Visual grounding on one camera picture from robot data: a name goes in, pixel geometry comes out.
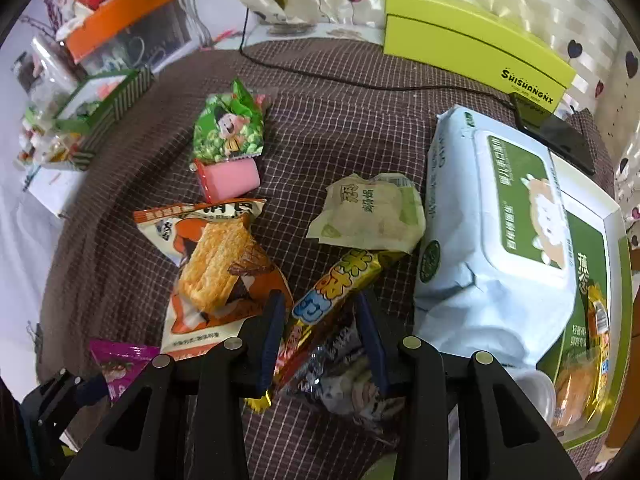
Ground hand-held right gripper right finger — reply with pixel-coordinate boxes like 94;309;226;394
352;290;583;480

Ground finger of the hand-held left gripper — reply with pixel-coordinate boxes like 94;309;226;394
21;367;108;443

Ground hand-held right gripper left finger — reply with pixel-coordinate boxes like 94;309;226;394
60;290;287;480

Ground yellow long snack bar packet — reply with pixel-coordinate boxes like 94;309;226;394
244;248;403;413

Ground magenta snack packet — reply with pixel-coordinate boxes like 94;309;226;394
88;338;162;405

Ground orange cracker snack packet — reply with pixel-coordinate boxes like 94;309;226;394
133;198;295;362

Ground pink jelly cup red lid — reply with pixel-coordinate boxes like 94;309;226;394
194;157;261;202

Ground green cartoon snack packet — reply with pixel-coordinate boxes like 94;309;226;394
192;78;267;166

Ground clear dark printed snack packet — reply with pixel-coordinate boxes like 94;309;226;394
287;317;407;417

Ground white green rice cracker packet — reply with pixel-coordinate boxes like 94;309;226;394
305;173;427;254

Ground pale blue wet wipes pack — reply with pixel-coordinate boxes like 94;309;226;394
413;104;592;370

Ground yellow pastry snack packet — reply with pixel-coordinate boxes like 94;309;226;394
549;284;615;430

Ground brown checked tablecloth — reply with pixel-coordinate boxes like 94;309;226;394
37;36;618;480

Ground black smartphone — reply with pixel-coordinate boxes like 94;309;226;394
514;99;597;176

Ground green striped open box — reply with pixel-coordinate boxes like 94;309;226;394
54;66;157;172

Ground lime green shoe box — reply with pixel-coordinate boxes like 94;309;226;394
383;0;578;117

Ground clear plastic jar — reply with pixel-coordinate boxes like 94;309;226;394
27;34;83;111

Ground clear storage box orange lid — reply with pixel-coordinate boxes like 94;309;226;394
64;0;197;77

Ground black charging cable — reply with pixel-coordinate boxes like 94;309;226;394
238;6;523;111

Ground white cables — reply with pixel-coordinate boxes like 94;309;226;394
176;0;223;51

